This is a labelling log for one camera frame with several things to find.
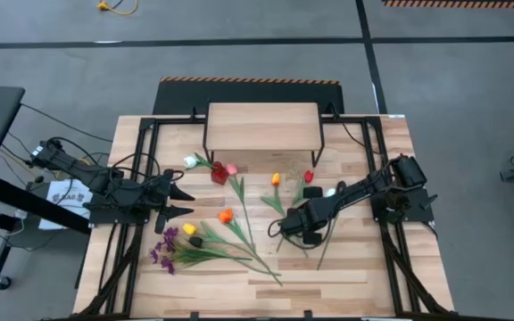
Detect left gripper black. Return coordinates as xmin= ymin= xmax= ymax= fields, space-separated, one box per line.
xmin=145 ymin=169 xmax=196 ymax=235

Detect yellow red-tipped artificial tulip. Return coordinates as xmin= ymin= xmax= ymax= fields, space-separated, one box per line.
xmin=260 ymin=172 xmax=287 ymax=254

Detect purple artificial flower bunch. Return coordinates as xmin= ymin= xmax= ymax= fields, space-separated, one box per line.
xmin=149 ymin=226 xmax=252 ymax=276

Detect pale pink artificial tulip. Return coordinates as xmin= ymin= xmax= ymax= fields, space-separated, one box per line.
xmin=225 ymin=163 xmax=257 ymax=249

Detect clear glass vase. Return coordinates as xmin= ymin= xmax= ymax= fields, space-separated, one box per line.
xmin=283 ymin=156 xmax=306 ymax=179

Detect large orange artificial tulip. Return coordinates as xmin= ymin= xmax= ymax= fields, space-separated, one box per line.
xmin=217 ymin=208 xmax=284 ymax=287

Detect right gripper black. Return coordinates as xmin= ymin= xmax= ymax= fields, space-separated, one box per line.
xmin=278 ymin=186 xmax=336 ymax=246

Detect white printed paper sheet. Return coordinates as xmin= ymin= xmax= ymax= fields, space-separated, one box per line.
xmin=37 ymin=178 xmax=94 ymax=232

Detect yellow extension cord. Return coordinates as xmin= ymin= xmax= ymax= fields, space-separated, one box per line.
xmin=96 ymin=0 xmax=139 ymax=16

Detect red ribbed glass vase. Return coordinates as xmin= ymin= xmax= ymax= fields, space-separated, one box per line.
xmin=210 ymin=160 xmax=230 ymax=186

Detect black floor mat striped edge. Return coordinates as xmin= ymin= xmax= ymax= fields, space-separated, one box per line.
xmin=151 ymin=76 xmax=345 ymax=116
xmin=381 ymin=0 xmax=514 ymax=9

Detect bright red artificial tulip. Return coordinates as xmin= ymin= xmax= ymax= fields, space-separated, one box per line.
xmin=291 ymin=169 xmax=315 ymax=209

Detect white artificial tulip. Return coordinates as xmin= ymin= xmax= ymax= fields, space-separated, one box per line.
xmin=317 ymin=187 xmax=339 ymax=272
xmin=182 ymin=152 xmax=216 ymax=173

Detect wooden shelf black metal legs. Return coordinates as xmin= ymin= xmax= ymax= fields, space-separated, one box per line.
xmin=202 ymin=102 xmax=326 ymax=169

